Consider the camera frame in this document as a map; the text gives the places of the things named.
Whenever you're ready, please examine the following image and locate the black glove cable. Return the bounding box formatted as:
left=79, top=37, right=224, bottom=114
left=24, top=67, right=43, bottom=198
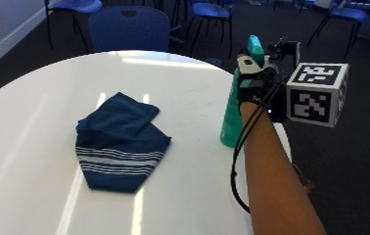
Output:
left=229, top=76, right=287, bottom=215

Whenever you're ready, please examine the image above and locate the blue plastic chair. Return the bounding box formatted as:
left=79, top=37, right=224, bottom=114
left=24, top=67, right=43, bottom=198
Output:
left=43, top=0, right=104, bottom=51
left=184, top=1, right=235, bottom=61
left=305, top=0, right=370, bottom=61

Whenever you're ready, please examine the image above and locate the teal spray bottle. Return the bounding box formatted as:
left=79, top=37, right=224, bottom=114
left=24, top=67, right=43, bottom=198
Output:
left=219, top=34, right=268, bottom=149

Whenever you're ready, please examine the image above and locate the blue striped cloth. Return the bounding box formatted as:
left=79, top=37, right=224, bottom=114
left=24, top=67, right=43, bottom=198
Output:
left=75, top=91, right=174, bottom=194

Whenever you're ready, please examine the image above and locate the white cube with black markers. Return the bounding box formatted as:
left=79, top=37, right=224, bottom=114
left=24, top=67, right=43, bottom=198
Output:
left=284, top=62, right=351, bottom=128

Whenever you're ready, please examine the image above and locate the black palm camera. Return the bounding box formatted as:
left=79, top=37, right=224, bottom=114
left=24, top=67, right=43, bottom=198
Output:
left=268, top=36, right=303, bottom=67

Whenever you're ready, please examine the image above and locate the blue fabric chair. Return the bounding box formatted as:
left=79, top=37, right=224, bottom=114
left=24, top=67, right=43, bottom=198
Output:
left=88, top=5, right=172, bottom=54

